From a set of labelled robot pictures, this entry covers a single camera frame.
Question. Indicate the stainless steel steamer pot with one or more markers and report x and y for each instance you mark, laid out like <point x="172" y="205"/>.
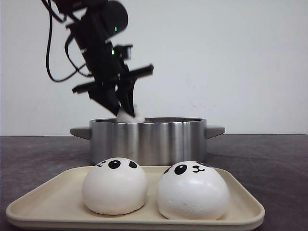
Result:
<point x="158" y="141"/>

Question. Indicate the panda bun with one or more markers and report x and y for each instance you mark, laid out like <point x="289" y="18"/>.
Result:
<point x="115" y="186"/>
<point x="192" y="190"/>
<point x="124" y="117"/>

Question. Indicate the beige rectangular tray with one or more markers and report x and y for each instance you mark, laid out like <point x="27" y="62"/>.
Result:
<point x="57" y="205"/>

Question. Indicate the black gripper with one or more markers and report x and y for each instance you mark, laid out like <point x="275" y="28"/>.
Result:
<point x="113" y="81"/>

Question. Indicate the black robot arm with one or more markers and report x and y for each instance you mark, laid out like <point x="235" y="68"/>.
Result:
<point x="75" y="9"/>

